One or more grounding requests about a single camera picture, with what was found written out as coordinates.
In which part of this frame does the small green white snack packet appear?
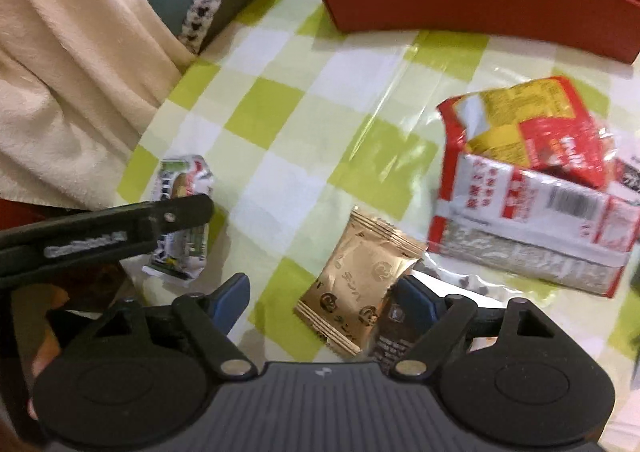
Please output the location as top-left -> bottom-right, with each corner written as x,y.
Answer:
142,154 -> 217,281

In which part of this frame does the beige towel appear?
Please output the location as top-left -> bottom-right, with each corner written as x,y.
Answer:
0,0 -> 197,209

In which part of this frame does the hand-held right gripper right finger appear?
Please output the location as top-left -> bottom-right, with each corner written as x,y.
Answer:
394,275 -> 559,378

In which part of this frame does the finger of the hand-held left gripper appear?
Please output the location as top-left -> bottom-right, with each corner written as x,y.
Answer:
121,194 -> 216,255

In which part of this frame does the gold snack packet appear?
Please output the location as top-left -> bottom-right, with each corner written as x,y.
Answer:
294,205 -> 429,359

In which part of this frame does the red yellow snack bag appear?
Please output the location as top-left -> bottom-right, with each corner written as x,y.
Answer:
437,76 -> 617,194

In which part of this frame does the red white barcode snack packet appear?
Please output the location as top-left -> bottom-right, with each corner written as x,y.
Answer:
428,152 -> 640,299

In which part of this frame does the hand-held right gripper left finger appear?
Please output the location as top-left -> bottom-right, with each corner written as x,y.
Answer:
90,273 -> 256,379

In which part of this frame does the green white checked tablecloth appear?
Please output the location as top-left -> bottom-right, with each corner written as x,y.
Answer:
115,0 -> 640,452

